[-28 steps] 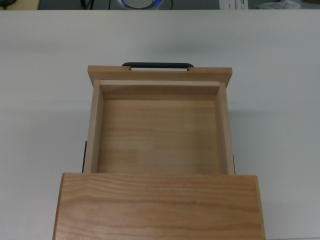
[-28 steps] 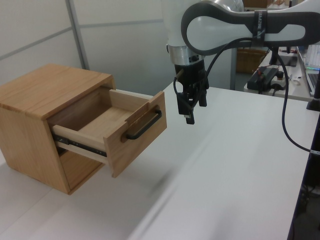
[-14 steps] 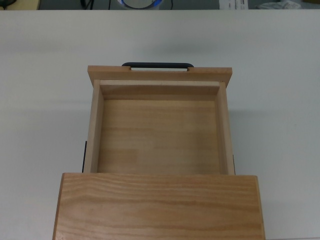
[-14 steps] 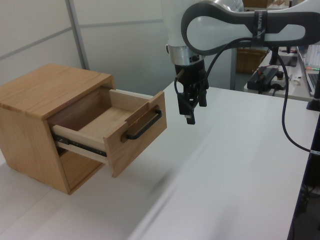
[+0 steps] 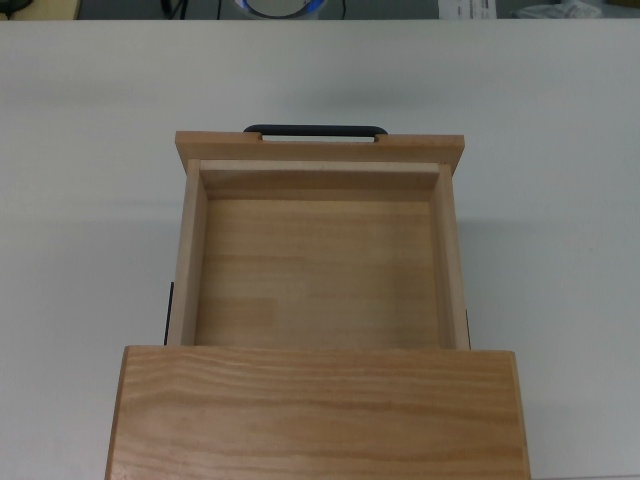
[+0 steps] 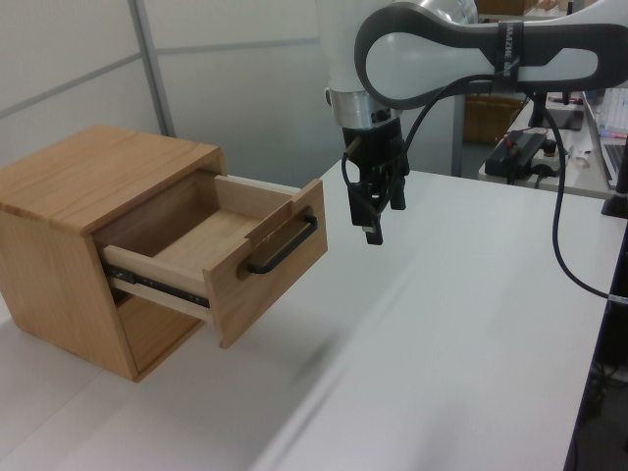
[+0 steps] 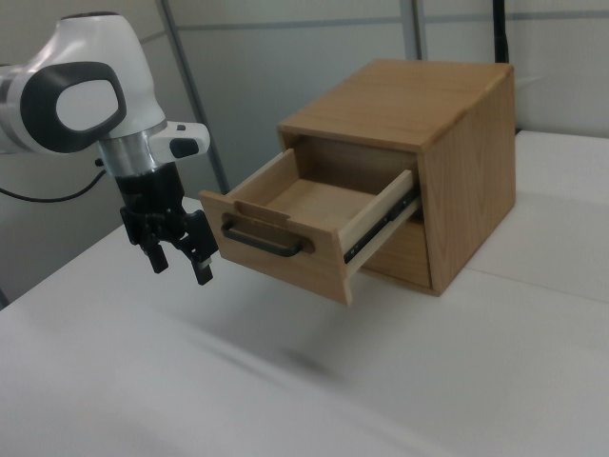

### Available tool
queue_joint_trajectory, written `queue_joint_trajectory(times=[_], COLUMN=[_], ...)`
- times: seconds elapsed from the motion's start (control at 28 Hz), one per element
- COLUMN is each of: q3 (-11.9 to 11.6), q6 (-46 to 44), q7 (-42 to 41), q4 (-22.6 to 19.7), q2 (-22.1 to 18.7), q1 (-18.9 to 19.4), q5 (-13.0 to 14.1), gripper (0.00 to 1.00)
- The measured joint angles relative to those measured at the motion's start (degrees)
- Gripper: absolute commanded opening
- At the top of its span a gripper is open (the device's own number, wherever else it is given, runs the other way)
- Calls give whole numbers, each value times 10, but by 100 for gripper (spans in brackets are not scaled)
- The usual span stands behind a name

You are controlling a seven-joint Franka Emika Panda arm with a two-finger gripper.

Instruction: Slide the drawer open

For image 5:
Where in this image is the wooden drawer with handle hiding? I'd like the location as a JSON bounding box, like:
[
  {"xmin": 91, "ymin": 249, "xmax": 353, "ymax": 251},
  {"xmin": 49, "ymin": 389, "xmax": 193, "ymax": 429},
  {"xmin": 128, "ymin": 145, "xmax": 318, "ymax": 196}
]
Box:
[{"xmin": 174, "ymin": 130, "xmax": 469, "ymax": 349}]

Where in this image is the black metal drawer handle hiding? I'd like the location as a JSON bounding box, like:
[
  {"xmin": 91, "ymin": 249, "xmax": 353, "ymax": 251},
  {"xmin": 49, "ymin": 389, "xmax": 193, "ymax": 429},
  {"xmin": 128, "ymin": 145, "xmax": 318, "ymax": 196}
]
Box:
[{"xmin": 243, "ymin": 123, "xmax": 389, "ymax": 144}]

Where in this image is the wooden two-drawer cabinet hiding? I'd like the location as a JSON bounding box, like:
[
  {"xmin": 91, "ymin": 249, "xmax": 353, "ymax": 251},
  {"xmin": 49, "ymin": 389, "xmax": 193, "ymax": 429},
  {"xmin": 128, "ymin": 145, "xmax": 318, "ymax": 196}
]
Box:
[{"xmin": 103, "ymin": 343, "xmax": 532, "ymax": 480}]

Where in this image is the white printed paper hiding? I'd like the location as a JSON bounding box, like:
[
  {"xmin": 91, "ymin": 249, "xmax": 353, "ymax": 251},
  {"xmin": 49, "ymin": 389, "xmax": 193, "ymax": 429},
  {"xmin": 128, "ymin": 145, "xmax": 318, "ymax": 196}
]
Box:
[{"xmin": 438, "ymin": 0, "xmax": 497, "ymax": 21}]

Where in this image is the clear plastic bag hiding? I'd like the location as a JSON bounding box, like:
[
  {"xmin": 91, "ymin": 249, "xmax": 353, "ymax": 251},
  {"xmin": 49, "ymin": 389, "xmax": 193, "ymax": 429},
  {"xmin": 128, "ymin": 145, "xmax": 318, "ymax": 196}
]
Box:
[{"xmin": 517, "ymin": 0, "xmax": 609, "ymax": 21}]

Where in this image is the wooden board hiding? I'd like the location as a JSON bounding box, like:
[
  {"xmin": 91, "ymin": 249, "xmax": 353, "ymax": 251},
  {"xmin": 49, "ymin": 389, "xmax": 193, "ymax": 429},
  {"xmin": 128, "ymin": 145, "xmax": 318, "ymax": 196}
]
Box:
[{"xmin": 0, "ymin": 0, "xmax": 81, "ymax": 21}]

